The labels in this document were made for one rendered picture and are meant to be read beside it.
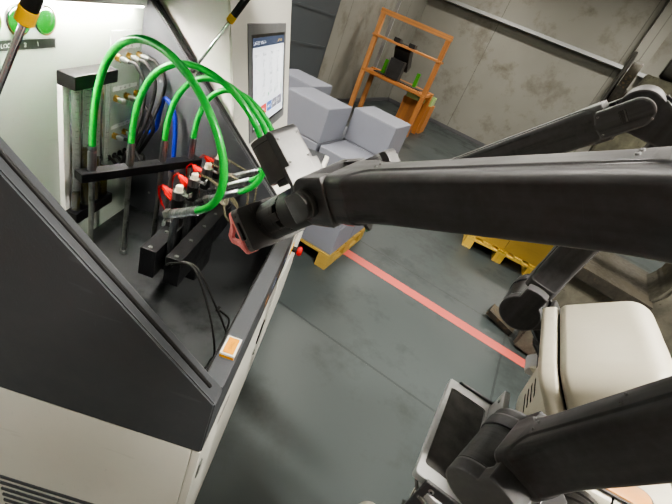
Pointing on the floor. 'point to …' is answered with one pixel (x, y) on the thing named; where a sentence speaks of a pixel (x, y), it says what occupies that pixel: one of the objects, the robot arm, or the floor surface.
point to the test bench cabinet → (85, 459)
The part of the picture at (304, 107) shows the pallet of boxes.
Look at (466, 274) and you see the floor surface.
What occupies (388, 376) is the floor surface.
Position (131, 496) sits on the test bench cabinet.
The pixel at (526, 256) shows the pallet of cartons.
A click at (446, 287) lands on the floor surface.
